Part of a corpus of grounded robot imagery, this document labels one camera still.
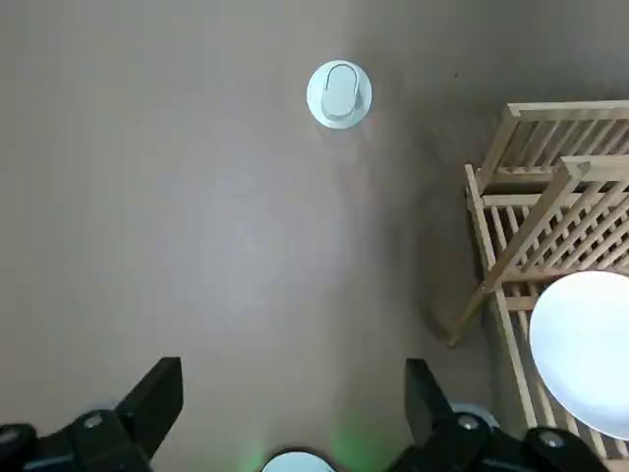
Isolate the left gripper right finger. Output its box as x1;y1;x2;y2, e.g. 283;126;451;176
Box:
387;357;610;472

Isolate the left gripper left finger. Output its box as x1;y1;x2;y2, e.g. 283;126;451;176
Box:
0;357;184;472

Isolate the pale round plate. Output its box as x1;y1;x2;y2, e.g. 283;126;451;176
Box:
528;269;629;442

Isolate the wooden dish rack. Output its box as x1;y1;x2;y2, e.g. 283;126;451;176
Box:
449;99;629;461

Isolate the clear bottle white cap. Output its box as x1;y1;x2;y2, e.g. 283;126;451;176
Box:
306;59;373;131

